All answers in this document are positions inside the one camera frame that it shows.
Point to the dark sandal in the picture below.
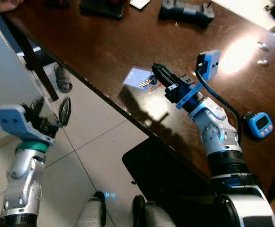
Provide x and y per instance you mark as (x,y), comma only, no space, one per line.
(62,79)

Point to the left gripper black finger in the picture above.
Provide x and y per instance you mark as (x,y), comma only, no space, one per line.
(65,111)
(37,107)

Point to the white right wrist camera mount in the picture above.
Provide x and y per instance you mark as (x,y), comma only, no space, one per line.
(209,64)

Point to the blue digital timer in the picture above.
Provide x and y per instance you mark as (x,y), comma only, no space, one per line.
(259,124)

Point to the keys with white card tag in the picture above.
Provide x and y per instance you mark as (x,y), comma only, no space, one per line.
(136,77)

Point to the black and blue device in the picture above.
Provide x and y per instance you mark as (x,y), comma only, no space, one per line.
(184,12)

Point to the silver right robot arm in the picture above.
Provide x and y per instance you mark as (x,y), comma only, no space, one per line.
(222,142)

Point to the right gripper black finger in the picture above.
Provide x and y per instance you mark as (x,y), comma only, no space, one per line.
(169,74)
(161,75)

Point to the white paper sheet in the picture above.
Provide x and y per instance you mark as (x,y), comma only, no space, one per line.
(139,4)

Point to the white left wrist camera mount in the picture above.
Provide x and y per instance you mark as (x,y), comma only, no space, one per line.
(14,120)

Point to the dark slanted table leg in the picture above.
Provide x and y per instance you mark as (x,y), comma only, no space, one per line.
(31,54)

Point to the small silver metal piece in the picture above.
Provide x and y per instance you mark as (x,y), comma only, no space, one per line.
(262,46)
(263,61)

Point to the grey right robot leg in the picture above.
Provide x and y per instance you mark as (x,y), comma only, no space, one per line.
(149,215)

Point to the grey left robot leg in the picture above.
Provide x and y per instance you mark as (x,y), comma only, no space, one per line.
(91,213)

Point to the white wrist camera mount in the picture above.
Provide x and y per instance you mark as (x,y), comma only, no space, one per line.
(14,120)
(209,64)

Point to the grey robot leg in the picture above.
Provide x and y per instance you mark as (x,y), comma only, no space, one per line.
(91,213)
(149,215)

